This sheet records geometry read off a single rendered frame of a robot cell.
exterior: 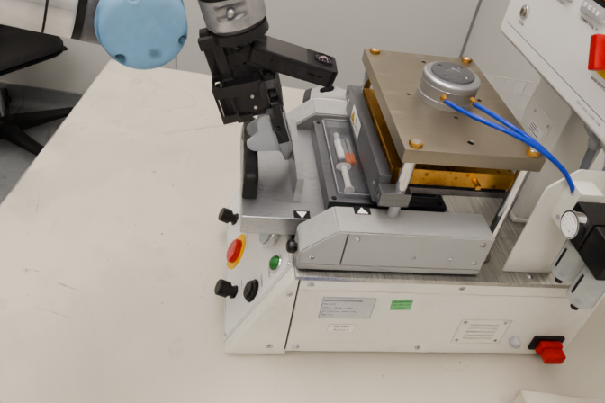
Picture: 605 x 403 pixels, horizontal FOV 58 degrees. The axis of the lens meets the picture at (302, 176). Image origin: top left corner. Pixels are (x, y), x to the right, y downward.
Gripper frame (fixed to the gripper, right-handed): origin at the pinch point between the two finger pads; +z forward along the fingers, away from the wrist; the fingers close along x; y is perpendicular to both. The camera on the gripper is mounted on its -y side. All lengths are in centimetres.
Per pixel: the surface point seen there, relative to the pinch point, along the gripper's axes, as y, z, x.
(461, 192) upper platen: -21.5, 5.5, 10.1
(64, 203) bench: 43.5, 11.2, -14.3
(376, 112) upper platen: -13.3, -1.0, -3.1
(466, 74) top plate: -25.5, -6.1, 0.2
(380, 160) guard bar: -11.6, -1.2, 8.2
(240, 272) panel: 12.0, 17.1, 5.4
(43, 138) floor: 114, 65, -139
